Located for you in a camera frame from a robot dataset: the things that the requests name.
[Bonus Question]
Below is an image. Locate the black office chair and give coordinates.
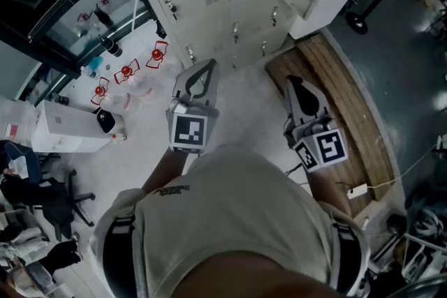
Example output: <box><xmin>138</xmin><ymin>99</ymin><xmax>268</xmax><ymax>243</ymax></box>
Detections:
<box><xmin>0</xmin><ymin>141</ymin><xmax>96</xmax><ymax>241</ymax></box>

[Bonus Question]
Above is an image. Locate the person's beige shirt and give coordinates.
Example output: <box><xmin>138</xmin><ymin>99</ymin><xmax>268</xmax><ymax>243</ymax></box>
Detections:
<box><xmin>90</xmin><ymin>146</ymin><xmax>371</xmax><ymax>298</ymax></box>

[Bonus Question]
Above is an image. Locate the person's right forearm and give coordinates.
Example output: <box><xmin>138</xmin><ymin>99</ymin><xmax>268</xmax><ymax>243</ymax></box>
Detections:
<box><xmin>307</xmin><ymin>163</ymin><xmax>352</xmax><ymax>217</ymax></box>

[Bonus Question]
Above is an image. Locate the white cable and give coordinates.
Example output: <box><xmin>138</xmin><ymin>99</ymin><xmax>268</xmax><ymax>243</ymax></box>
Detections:
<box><xmin>366</xmin><ymin>146</ymin><xmax>447</xmax><ymax>190</ymax></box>

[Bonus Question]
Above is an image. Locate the white water dispenser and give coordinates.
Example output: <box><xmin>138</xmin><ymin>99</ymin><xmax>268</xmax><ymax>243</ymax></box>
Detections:
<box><xmin>30</xmin><ymin>99</ymin><xmax>126</xmax><ymax>154</ymax></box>

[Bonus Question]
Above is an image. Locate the black framed glass window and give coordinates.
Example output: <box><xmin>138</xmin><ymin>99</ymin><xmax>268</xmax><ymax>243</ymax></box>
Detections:
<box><xmin>0</xmin><ymin>0</ymin><xmax>160</xmax><ymax>80</ymax></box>

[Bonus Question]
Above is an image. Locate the black harness strap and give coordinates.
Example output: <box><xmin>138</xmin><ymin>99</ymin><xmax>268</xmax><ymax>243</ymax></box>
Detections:
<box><xmin>331</xmin><ymin>223</ymin><xmax>364</xmax><ymax>294</ymax></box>
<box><xmin>104</xmin><ymin>216</ymin><xmax>137</xmax><ymax>298</ymax></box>

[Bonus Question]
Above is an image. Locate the black bottle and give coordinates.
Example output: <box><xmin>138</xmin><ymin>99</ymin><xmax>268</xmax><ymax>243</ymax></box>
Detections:
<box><xmin>97</xmin><ymin>33</ymin><xmax>124</xmax><ymax>58</ymax></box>

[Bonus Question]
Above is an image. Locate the white plastic bag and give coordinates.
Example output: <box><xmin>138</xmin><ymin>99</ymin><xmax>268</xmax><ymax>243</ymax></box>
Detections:
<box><xmin>0</xmin><ymin>96</ymin><xmax>40</xmax><ymax>144</ymax></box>

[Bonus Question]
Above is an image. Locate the wooden slat pallet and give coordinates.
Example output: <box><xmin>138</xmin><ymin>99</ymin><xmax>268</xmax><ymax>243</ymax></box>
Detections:
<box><xmin>265</xmin><ymin>33</ymin><xmax>397</xmax><ymax>219</ymax></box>

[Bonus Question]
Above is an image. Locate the person's left forearm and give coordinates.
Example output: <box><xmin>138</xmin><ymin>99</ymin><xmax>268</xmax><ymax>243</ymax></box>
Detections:
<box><xmin>141</xmin><ymin>148</ymin><xmax>191</xmax><ymax>195</ymax></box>

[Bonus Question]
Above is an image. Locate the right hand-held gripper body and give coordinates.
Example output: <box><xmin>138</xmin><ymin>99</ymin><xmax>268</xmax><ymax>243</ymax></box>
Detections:
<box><xmin>284</xmin><ymin>116</ymin><xmax>349</xmax><ymax>174</ymax></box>

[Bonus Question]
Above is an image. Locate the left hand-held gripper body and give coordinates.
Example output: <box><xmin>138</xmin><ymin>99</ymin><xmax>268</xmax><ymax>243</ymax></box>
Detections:
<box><xmin>165</xmin><ymin>97</ymin><xmax>221</xmax><ymax>155</ymax></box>

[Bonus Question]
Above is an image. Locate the clear water jug red cap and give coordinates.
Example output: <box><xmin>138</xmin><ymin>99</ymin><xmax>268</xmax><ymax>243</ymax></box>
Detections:
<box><xmin>89</xmin><ymin>77</ymin><xmax>133</xmax><ymax>112</ymax></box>
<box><xmin>113</xmin><ymin>59</ymin><xmax>154</xmax><ymax>98</ymax></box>
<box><xmin>145</xmin><ymin>40</ymin><xmax>182</xmax><ymax>76</ymax></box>

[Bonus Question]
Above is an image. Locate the white power adapter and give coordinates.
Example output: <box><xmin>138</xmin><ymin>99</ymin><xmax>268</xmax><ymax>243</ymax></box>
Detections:
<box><xmin>347</xmin><ymin>184</ymin><xmax>368</xmax><ymax>200</ymax></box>

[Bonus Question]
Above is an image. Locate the white bicycle helmet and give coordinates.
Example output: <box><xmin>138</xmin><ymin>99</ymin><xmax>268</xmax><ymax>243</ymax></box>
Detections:
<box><xmin>413</xmin><ymin>207</ymin><xmax>444</xmax><ymax>238</ymax></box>

